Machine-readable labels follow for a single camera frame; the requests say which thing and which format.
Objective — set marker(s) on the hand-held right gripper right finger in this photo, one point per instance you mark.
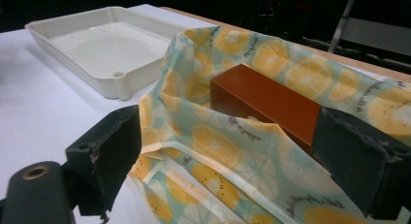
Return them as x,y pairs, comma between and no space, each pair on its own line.
358,153

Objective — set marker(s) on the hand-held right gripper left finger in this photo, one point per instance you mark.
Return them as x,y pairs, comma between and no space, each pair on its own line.
106,153

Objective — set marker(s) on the brown rectangular box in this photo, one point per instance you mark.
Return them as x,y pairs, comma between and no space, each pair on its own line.
268,98

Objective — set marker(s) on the lemon print cloth bag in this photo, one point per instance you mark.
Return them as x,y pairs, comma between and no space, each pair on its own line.
226,153

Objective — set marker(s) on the white plastic tray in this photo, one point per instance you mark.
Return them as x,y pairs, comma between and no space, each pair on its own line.
106,52

